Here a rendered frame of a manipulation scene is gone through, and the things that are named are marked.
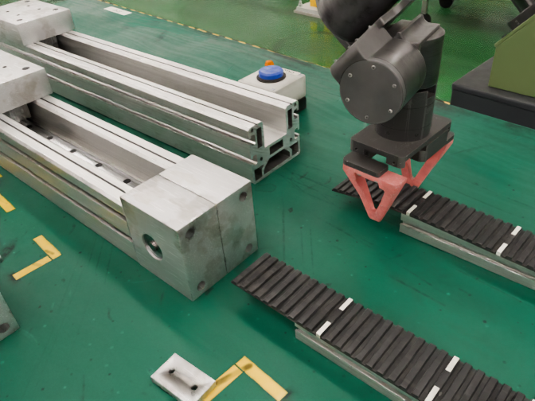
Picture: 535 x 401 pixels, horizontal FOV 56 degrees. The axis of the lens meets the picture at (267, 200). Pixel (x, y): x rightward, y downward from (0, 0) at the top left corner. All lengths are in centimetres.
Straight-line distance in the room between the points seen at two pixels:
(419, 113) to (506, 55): 43
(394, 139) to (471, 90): 44
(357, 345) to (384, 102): 20
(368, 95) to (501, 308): 24
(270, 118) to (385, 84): 30
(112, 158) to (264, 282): 29
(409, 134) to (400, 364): 23
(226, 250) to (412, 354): 21
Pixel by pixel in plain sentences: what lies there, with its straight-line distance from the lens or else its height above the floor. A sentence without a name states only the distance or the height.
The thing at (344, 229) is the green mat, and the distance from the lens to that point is 59.
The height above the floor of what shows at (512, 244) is 81.
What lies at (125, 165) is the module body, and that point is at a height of 83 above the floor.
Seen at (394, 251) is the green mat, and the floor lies 78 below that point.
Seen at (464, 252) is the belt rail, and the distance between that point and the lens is 57.
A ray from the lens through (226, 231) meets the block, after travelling 51.
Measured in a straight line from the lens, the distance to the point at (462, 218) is 57.
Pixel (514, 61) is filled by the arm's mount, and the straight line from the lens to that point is 93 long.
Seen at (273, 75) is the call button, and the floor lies 85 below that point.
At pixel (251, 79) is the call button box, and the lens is 83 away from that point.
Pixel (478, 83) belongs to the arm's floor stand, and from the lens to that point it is 97.
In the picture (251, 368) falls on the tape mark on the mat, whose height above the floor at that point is 78.
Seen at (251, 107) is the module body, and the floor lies 85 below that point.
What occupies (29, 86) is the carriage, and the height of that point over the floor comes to 89.
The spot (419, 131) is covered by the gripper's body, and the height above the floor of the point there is 91.
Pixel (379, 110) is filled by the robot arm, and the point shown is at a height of 96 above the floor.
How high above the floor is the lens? 116
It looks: 37 degrees down
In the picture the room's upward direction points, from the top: 5 degrees counter-clockwise
